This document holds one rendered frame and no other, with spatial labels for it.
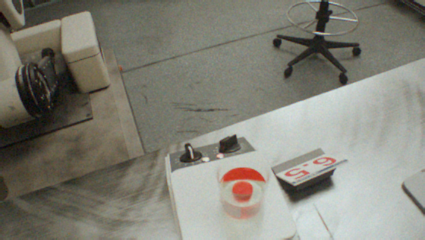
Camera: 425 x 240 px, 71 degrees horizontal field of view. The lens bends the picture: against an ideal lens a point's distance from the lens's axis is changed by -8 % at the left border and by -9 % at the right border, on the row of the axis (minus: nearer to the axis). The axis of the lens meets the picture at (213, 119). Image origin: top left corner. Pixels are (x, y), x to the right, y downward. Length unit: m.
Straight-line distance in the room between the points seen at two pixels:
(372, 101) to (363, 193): 0.20
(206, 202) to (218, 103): 1.34
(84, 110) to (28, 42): 0.40
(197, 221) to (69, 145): 0.86
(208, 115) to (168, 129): 0.21
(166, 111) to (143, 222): 1.26
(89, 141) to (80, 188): 0.63
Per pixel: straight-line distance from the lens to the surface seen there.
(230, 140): 0.45
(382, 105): 0.64
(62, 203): 0.54
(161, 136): 1.58
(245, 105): 1.68
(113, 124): 1.18
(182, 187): 0.38
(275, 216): 0.36
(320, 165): 0.48
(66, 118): 1.26
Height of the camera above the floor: 1.16
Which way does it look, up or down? 46 degrees down
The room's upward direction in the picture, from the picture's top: 6 degrees counter-clockwise
